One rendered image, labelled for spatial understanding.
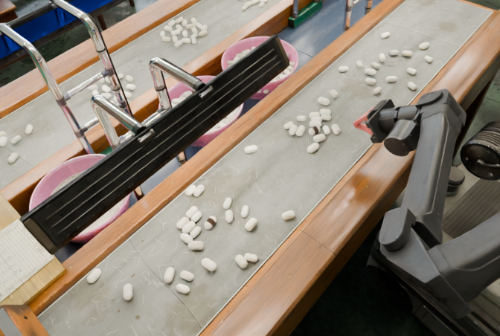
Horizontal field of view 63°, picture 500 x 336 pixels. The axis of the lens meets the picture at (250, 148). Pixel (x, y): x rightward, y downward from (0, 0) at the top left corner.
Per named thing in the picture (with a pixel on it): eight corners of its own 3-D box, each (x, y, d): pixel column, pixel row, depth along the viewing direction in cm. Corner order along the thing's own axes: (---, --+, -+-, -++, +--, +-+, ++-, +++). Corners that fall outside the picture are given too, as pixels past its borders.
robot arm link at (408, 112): (440, 115, 91) (428, 96, 89) (427, 137, 88) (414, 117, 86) (412, 119, 97) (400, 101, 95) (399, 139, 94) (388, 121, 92)
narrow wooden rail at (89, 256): (414, 7, 176) (420, -18, 168) (33, 346, 95) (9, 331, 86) (402, 3, 179) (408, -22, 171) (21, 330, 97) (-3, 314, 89)
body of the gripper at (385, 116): (362, 122, 97) (388, 118, 91) (385, 99, 101) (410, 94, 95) (374, 144, 99) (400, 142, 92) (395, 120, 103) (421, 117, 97)
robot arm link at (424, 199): (449, 289, 59) (405, 240, 56) (413, 292, 63) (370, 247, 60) (472, 114, 86) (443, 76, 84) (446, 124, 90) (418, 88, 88)
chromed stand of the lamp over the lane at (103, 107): (235, 204, 114) (215, 80, 80) (182, 255, 105) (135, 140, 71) (190, 170, 123) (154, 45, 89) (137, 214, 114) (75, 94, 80)
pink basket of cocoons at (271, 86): (312, 76, 148) (314, 54, 141) (264, 117, 136) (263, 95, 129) (257, 49, 161) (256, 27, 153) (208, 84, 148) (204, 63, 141)
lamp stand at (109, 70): (146, 137, 133) (100, 14, 99) (94, 175, 124) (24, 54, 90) (112, 112, 142) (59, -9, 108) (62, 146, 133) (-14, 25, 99)
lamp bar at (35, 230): (290, 66, 95) (291, 39, 89) (51, 257, 67) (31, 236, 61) (264, 53, 98) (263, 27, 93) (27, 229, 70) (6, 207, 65)
